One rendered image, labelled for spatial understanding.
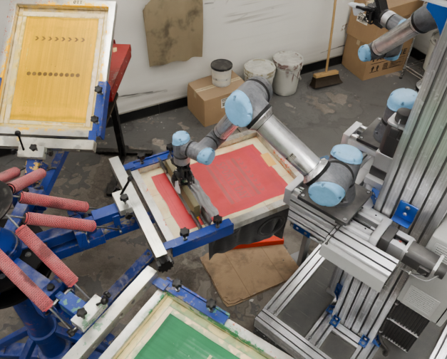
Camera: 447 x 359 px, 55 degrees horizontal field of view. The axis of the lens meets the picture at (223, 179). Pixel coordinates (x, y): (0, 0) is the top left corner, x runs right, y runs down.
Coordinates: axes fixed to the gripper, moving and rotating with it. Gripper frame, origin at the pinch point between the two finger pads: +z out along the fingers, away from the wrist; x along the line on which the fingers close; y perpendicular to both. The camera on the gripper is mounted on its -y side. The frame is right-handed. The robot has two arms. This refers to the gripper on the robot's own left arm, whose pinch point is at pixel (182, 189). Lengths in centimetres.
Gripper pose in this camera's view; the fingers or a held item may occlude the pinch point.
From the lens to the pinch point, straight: 210.6
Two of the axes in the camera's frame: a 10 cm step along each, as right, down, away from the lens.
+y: 4.6, 6.4, -6.2
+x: 8.9, -3.0, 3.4
